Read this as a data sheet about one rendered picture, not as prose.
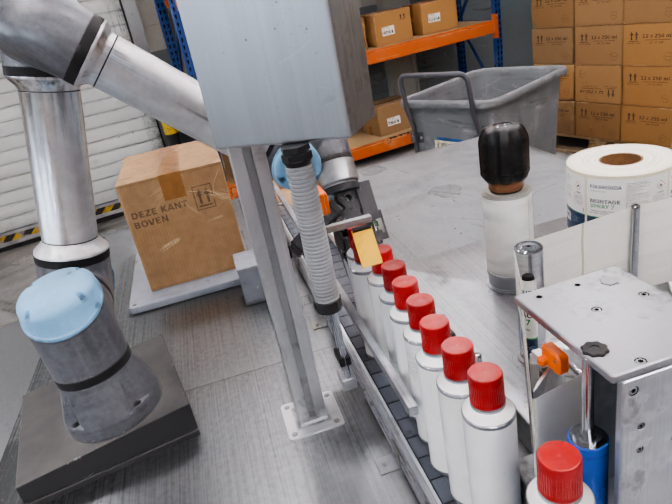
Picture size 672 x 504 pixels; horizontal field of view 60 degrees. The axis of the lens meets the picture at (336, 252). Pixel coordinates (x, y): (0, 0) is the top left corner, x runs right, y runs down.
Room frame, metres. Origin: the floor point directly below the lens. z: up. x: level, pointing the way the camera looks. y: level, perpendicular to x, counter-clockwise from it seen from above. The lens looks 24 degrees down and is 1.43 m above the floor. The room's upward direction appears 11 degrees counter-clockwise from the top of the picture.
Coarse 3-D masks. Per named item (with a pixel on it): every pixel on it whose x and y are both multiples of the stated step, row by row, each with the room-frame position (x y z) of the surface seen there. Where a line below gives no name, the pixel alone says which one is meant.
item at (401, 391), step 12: (276, 192) 1.50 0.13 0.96; (288, 204) 1.38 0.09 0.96; (348, 300) 0.84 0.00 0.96; (348, 312) 0.81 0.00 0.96; (360, 324) 0.76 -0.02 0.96; (372, 336) 0.72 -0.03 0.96; (372, 348) 0.69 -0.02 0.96; (384, 360) 0.66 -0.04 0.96; (384, 372) 0.64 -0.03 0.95; (396, 384) 0.60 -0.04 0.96; (408, 396) 0.57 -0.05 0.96; (408, 408) 0.55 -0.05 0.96
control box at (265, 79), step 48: (192, 0) 0.66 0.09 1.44; (240, 0) 0.64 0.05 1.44; (288, 0) 0.62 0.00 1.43; (336, 0) 0.62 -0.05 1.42; (192, 48) 0.67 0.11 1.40; (240, 48) 0.65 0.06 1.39; (288, 48) 0.62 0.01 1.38; (336, 48) 0.61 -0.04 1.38; (240, 96) 0.65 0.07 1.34; (288, 96) 0.63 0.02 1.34; (336, 96) 0.61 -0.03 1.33; (240, 144) 0.66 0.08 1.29
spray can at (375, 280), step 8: (384, 248) 0.75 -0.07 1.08; (384, 256) 0.74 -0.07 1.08; (392, 256) 0.74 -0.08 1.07; (376, 264) 0.74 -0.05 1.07; (376, 272) 0.74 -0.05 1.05; (368, 280) 0.75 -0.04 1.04; (376, 280) 0.74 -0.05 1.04; (376, 288) 0.73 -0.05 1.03; (376, 296) 0.73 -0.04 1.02; (376, 304) 0.74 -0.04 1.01; (376, 312) 0.74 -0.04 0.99; (376, 320) 0.74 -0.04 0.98; (376, 328) 0.75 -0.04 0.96; (384, 336) 0.73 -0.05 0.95; (384, 344) 0.73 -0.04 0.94; (384, 352) 0.74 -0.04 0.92
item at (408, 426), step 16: (288, 224) 1.46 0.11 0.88; (304, 256) 1.23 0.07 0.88; (336, 256) 1.20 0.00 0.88; (336, 272) 1.12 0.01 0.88; (352, 288) 1.03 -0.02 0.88; (352, 336) 0.86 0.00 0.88; (368, 368) 0.76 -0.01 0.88; (384, 384) 0.71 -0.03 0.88; (384, 400) 0.70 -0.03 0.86; (400, 416) 0.64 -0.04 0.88; (416, 432) 0.60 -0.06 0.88; (416, 448) 0.57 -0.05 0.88; (432, 480) 0.52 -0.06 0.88; (448, 480) 0.51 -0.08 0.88; (448, 496) 0.49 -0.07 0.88
